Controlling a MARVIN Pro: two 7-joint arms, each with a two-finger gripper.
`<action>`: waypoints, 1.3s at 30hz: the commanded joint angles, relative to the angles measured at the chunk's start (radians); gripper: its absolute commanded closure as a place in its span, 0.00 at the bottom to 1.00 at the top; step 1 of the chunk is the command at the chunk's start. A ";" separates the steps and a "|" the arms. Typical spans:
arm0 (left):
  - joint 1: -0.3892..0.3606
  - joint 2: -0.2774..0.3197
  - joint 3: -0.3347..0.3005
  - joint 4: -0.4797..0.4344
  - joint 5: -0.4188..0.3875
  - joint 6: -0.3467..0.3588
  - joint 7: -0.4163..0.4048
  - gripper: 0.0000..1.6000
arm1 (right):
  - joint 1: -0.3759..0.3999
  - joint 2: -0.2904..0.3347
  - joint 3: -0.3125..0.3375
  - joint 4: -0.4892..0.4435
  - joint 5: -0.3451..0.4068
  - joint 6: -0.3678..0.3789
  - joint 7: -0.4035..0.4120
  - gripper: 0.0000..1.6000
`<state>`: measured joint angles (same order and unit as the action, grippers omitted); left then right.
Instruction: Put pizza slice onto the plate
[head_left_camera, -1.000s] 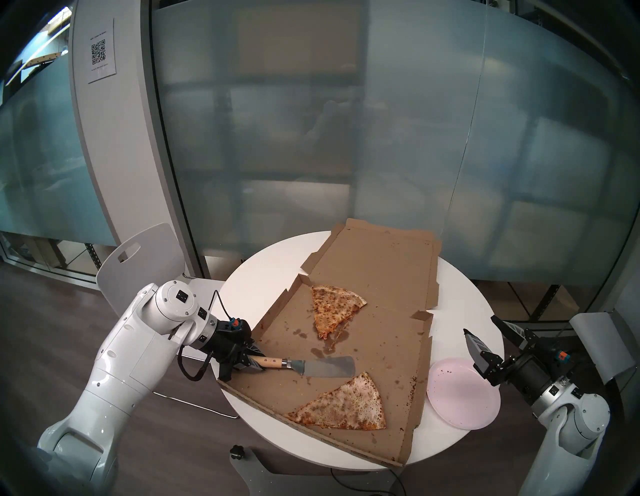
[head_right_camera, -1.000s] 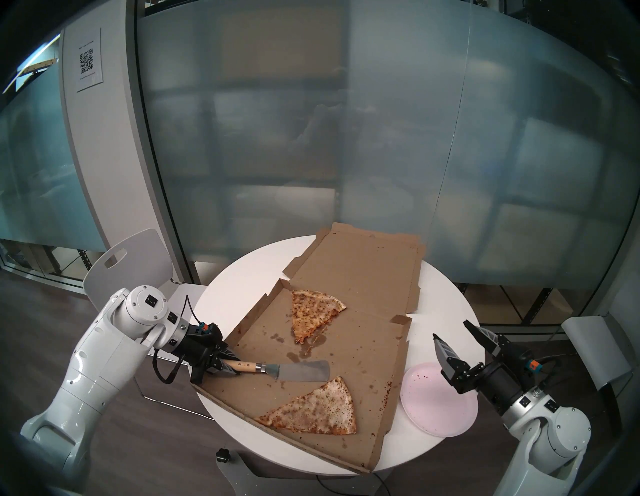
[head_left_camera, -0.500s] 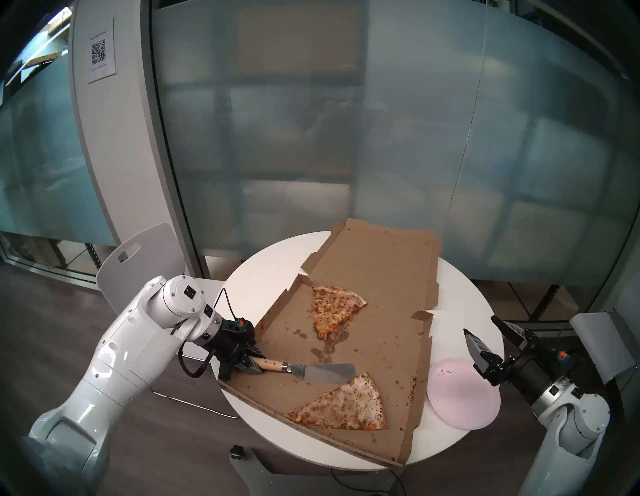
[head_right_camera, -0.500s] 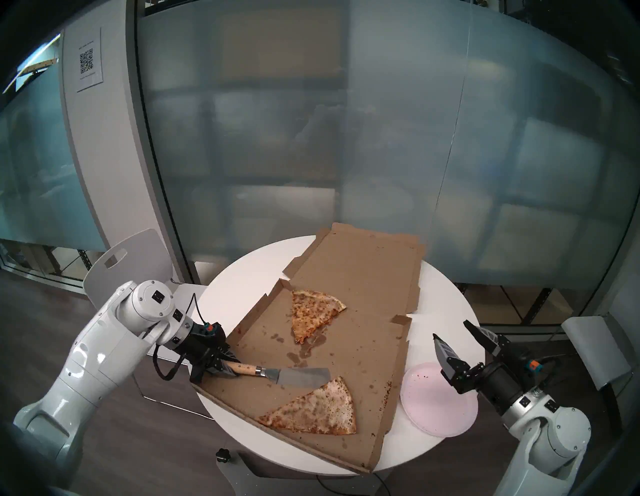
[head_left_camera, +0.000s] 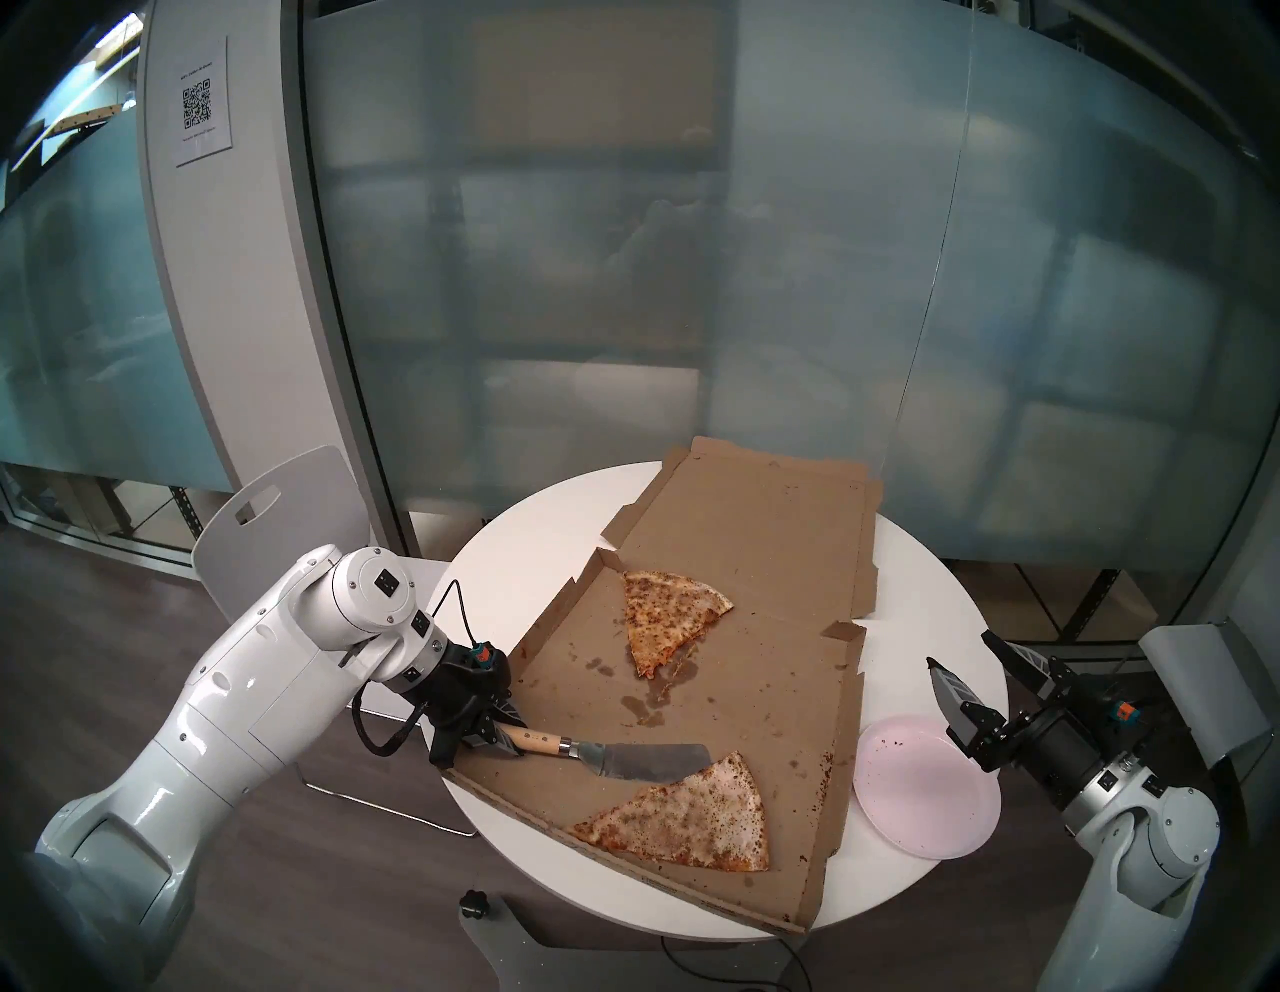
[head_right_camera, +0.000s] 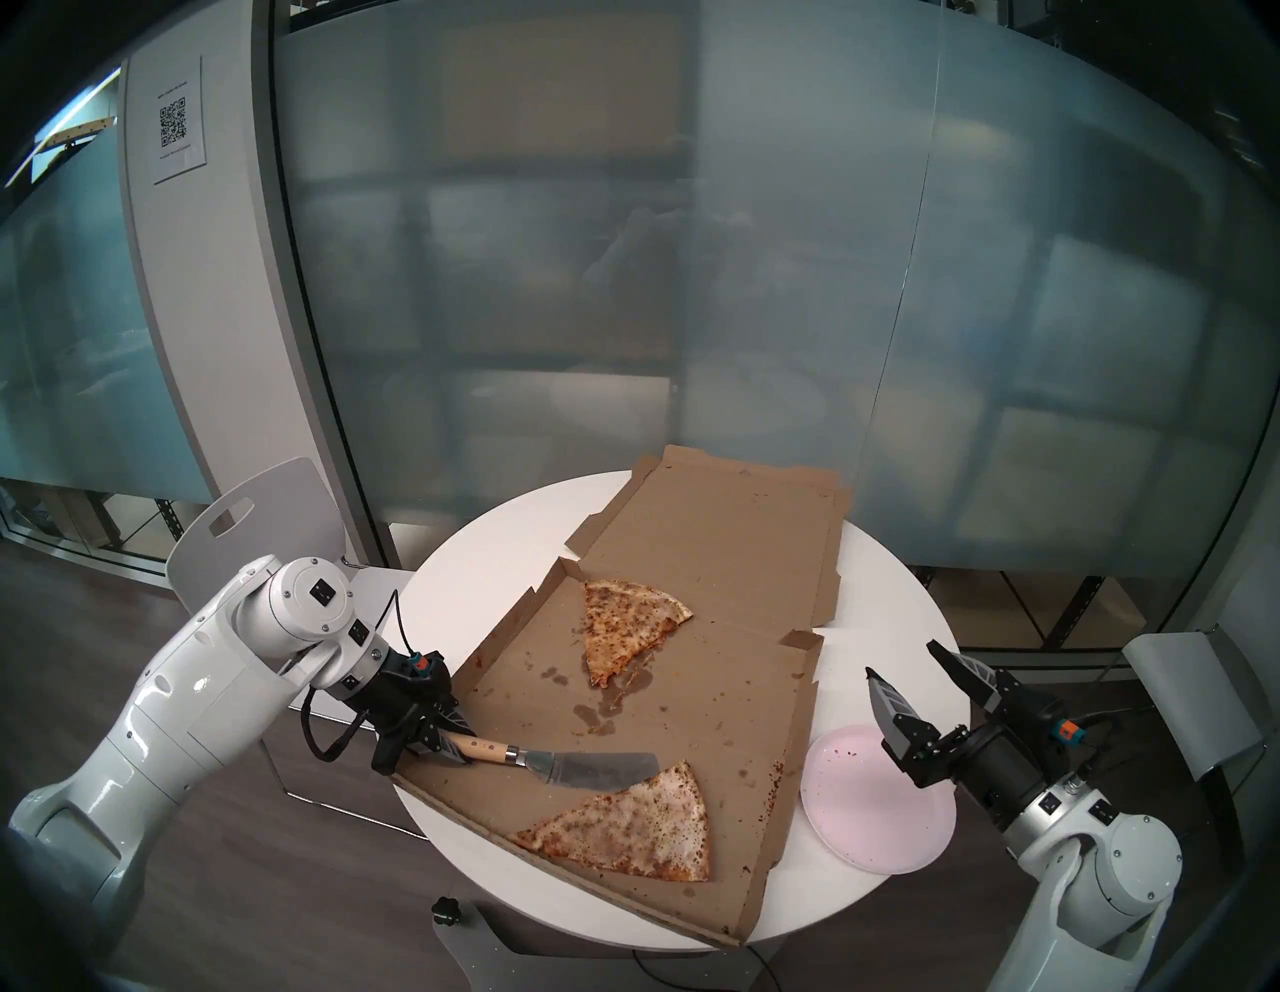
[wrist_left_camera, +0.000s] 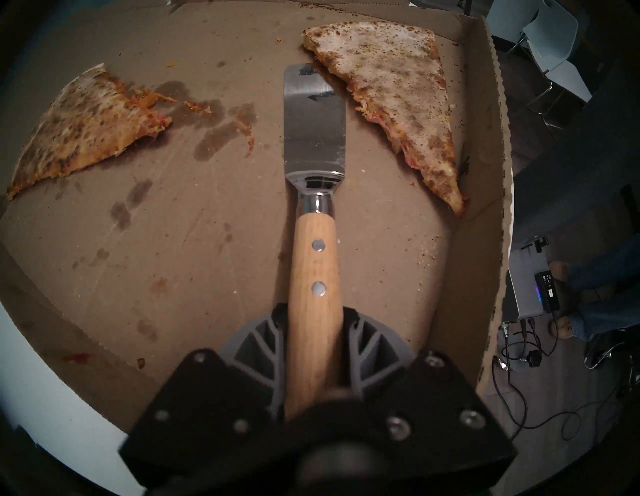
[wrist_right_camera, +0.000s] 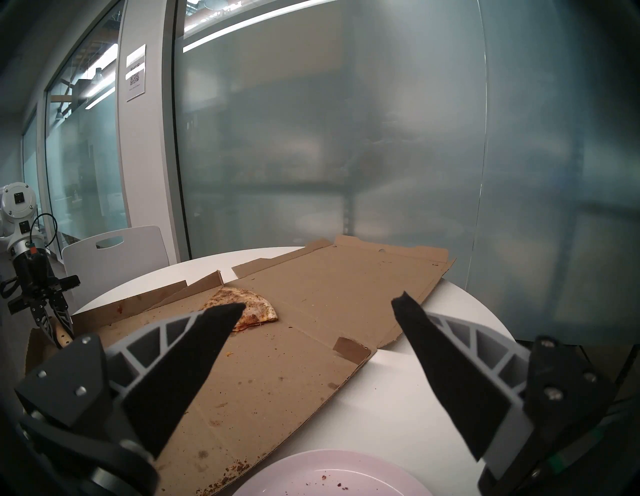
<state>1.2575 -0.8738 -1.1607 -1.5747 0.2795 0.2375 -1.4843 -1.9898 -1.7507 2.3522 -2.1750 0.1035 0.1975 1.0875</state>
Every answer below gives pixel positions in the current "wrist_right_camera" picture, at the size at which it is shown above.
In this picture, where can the paper sign with QR code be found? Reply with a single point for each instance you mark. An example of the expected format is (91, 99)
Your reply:
(135, 75)

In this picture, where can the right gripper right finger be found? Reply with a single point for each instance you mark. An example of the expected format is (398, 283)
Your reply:
(450, 370)

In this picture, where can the small browned pizza slice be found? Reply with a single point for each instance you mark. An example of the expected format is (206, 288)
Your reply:
(255, 305)

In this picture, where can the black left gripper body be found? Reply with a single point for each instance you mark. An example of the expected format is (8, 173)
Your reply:
(32, 277)

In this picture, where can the open cardboard pizza box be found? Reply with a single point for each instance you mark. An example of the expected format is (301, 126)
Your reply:
(320, 290)

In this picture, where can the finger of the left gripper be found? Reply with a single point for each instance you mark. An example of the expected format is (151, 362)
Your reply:
(66, 315)
(44, 320)

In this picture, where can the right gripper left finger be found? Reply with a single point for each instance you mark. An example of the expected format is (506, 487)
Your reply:
(175, 375)

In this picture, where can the white plastic chair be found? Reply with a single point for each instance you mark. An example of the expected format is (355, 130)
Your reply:
(125, 265)

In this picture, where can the pink round plate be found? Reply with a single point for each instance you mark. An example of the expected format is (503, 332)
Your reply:
(350, 475)

